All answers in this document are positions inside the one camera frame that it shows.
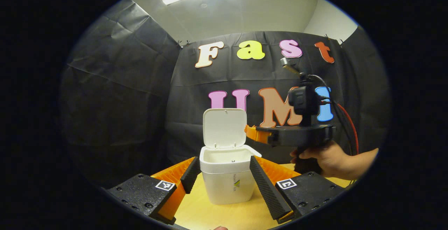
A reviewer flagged red cable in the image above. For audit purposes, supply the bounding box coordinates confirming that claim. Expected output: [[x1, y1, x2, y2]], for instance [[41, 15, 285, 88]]
[[337, 103, 360, 156]]

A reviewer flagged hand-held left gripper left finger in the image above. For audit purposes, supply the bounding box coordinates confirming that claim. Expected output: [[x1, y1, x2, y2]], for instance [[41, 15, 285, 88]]
[[104, 156, 202, 225]]

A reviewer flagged black backdrop cloth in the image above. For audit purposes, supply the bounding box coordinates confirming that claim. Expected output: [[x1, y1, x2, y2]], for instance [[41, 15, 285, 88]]
[[59, 0, 391, 188]]

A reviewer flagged wooden desktop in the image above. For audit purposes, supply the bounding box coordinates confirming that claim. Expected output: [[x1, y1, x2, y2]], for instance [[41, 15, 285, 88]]
[[173, 163, 354, 230]]

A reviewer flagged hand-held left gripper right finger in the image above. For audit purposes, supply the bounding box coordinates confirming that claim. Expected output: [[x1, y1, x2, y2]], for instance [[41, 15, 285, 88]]
[[249, 155, 347, 224]]

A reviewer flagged white desktop garbage bin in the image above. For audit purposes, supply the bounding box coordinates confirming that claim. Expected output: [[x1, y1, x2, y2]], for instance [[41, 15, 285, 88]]
[[199, 108, 262, 205]]

